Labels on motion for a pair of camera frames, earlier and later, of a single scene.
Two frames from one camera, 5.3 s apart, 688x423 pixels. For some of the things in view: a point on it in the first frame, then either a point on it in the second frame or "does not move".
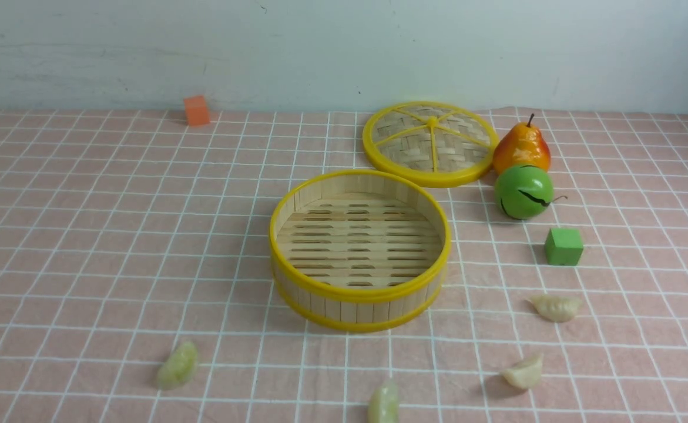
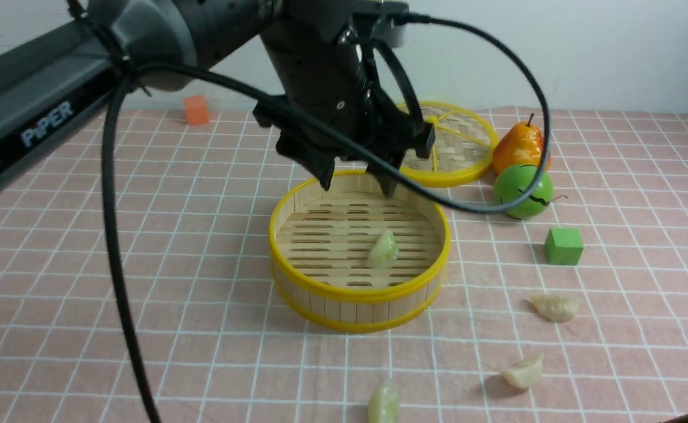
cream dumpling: x=554 y=308 does not move
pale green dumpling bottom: x=384 y=403 does not move
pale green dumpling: x=178 y=367 → x=385 y=251
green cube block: x=563 y=247 does not move
